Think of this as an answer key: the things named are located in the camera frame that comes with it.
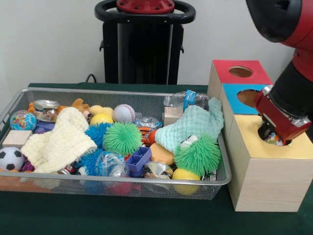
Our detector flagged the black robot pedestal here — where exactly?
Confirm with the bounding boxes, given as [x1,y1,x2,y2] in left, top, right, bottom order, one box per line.
[94,0,196,85]

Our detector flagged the small globe print ball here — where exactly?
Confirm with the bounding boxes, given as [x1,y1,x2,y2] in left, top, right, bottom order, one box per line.
[10,111,38,131]

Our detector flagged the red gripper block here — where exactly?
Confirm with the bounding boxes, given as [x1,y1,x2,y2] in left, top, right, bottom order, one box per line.
[253,88,312,142]

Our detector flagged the green furry monster toy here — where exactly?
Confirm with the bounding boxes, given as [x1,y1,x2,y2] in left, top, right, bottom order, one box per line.
[175,135,222,177]

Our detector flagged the plain yellow ball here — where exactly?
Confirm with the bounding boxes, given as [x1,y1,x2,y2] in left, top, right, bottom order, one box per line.
[89,113,114,126]

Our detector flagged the blue spiky rubber ball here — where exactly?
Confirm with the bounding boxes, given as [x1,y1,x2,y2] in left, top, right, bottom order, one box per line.
[85,122,113,147]

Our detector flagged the yellow plush animal toy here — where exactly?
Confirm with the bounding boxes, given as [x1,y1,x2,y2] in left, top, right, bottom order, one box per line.
[71,98,93,123]

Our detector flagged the small black white soccer ball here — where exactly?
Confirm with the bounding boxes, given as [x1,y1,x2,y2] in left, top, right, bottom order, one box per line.
[0,146,25,171]

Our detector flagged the cream muslin cloth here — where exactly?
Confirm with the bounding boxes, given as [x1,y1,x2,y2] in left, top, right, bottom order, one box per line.
[21,108,98,174]

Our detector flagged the mint green muslin cloth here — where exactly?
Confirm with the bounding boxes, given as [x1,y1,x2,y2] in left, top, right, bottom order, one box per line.
[156,97,224,155]

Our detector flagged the wooden box with three holes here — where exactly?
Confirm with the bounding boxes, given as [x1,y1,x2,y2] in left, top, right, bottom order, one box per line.
[207,60,313,212]

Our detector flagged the clear mesh bin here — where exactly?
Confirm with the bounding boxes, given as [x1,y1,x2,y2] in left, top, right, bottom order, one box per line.
[0,88,231,201]

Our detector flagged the green spiky rubber ball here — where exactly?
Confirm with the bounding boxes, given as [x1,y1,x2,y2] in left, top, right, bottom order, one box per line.
[103,122,143,157]

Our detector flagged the colourful patterned knotted toy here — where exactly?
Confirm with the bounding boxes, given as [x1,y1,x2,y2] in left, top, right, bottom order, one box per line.
[264,132,287,147]

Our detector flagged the dark green table cloth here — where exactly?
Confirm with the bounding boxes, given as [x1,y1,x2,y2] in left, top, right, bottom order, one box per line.
[0,82,313,235]

